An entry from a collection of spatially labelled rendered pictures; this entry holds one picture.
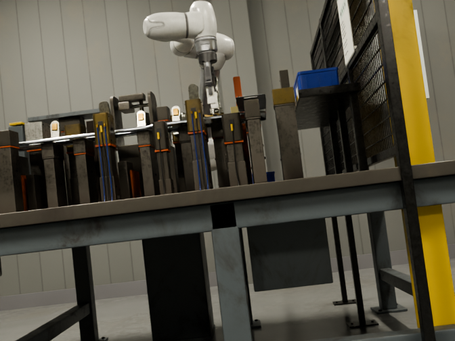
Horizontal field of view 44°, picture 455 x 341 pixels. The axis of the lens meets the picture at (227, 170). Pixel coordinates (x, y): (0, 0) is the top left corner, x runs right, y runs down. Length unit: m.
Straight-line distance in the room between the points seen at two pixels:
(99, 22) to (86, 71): 0.46
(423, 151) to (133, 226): 0.89
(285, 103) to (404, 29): 0.53
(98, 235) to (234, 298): 0.43
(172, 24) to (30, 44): 3.31
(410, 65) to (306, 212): 0.56
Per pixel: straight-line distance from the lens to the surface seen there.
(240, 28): 5.06
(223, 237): 1.63
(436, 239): 1.79
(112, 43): 5.29
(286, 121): 2.11
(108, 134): 2.13
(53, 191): 2.35
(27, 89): 5.41
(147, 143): 2.25
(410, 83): 1.81
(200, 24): 2.32
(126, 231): 1.66
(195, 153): 2.03
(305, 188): 1.60
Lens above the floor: 0.63
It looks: 4 degrees up
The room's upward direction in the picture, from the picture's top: 7 degrees counter-clockwise
